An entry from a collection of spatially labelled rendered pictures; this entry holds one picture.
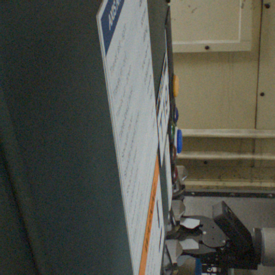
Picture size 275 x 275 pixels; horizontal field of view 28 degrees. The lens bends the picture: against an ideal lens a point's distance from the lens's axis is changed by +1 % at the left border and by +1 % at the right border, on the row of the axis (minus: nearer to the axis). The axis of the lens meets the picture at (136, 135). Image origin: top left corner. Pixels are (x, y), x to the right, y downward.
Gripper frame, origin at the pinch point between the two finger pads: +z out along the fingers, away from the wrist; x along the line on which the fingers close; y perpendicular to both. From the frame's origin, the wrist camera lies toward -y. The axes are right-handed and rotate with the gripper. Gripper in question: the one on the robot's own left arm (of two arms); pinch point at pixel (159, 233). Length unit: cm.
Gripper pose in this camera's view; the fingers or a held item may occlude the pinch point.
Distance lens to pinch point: 114.6
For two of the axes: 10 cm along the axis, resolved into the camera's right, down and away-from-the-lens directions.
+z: -9.9, -0.3, 1.4
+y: 0.6, 8.0, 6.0
